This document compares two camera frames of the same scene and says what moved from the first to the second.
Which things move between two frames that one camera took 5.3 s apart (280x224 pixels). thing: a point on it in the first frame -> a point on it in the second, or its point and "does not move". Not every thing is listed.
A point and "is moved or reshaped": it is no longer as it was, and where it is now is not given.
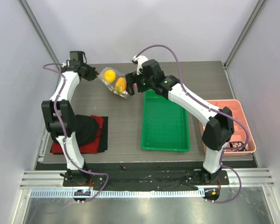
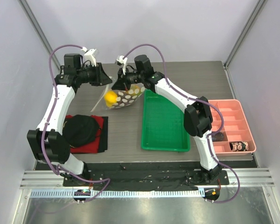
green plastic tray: x=164 y=124 does not move
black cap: x=86 y=129 does not move
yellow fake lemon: x=109 y=76 -> x=110 y=97
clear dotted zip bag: x=116 y=82 is moved or reshaped
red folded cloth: x=99 y=144 does not move
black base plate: x=144 y=177 does not move
